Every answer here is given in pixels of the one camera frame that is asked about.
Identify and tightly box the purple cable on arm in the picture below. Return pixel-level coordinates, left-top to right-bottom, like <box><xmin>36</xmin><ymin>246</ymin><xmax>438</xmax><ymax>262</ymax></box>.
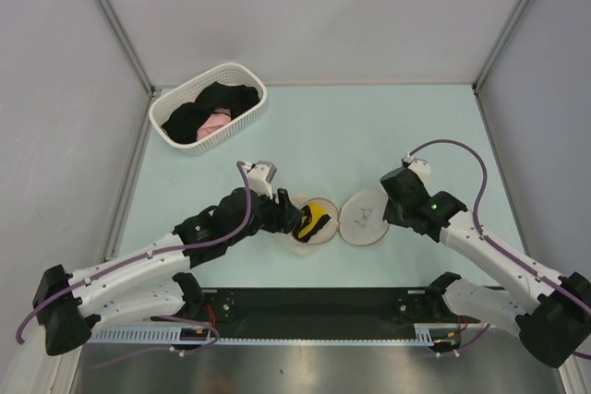
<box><xmin>16</xmin><ymin>161</ymin><xmax>254</xmax><ymax>370</ymax></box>
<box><xmin>408</xmin><ymin>138</ymin><xmax>591</xmax><ymax>358</ymax></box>

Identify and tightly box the white perforated plastic basket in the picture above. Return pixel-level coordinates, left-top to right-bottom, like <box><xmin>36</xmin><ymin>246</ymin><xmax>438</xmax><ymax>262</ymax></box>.
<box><xmin>148</xmin><ymin>62</ymin><xmax>268</xmax><ymax>156</ymax></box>

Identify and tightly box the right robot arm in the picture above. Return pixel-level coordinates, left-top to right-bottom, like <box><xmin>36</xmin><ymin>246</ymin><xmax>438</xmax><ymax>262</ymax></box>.
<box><xmin>380</xmin><ymin>166</ymin><xmax>590</xmax><ymax>368</ymax></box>

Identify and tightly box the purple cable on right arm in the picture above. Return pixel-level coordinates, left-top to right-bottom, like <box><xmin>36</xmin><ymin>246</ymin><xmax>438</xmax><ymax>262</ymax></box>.
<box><xmin>408</xmin><ymin>138</ymin><xmax>591</xmax><ymax>358</ymax></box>

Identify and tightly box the white slotted cable duct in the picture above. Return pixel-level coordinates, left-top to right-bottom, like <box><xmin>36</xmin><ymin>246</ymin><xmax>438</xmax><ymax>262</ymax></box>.
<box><xmin>89</xmin><ymin>324</ymin><xmax>460</xmax><ymax>347</ymax></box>

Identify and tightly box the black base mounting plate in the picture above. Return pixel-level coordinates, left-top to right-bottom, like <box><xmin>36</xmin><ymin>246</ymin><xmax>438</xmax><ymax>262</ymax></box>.
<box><xmin>184</xmin><ymin>286</ymin><xmax>444</xmax><ymax>340</ymax></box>

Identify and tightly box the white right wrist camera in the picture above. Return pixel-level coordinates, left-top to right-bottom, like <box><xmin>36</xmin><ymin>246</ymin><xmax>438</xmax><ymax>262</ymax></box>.
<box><xmin>402</xmin><ymin>152</ymin><xmax>431</xmax><ymax>186</ymax></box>

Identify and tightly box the pink garment in basket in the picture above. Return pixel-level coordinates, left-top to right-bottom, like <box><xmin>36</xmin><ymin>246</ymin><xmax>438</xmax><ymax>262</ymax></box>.
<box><xmin>196</xmin><ymin>108</ymin><xmax>232</xmax><ymax>141</ymax></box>

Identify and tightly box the yellow bra with black straps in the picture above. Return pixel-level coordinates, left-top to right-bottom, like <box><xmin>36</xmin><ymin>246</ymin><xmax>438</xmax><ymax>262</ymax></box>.
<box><xmin>292</xmin><ymin>202</ymin><xmax>332</xmax><ymax>243</ymax></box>

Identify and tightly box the black garment in basket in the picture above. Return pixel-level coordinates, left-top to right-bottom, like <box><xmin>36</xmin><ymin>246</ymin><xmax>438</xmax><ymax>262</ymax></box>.
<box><xmin>162</xmin><ymin>82</ymin><xmax>259</xmax><ymax>145</ymax></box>

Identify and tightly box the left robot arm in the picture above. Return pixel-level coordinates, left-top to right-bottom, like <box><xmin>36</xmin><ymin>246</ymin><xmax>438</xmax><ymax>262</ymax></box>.
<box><xmin>32</xmin><ymin>188</ymin><xmax>302</xmax><ymax>356</ymax></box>

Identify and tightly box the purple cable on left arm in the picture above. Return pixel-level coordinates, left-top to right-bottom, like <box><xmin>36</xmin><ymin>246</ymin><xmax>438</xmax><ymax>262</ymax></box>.
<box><xmin>16</xmin><ymin>161</ymin><xmax>254</xmax><ymax>370</ymax></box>

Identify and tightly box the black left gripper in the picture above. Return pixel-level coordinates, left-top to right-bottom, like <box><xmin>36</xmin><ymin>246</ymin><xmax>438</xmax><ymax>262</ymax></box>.
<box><xmin>226</xmin><ymin>184</ymin><xmax>303</xmax><ymax>246</ymax></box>

